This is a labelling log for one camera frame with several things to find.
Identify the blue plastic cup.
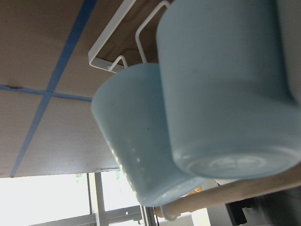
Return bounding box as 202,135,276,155
91,63,205,207
156,0,301,179

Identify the brown table mat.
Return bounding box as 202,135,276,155
0,0,165,178

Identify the white wire cup rack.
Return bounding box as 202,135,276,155
88,0,301,221

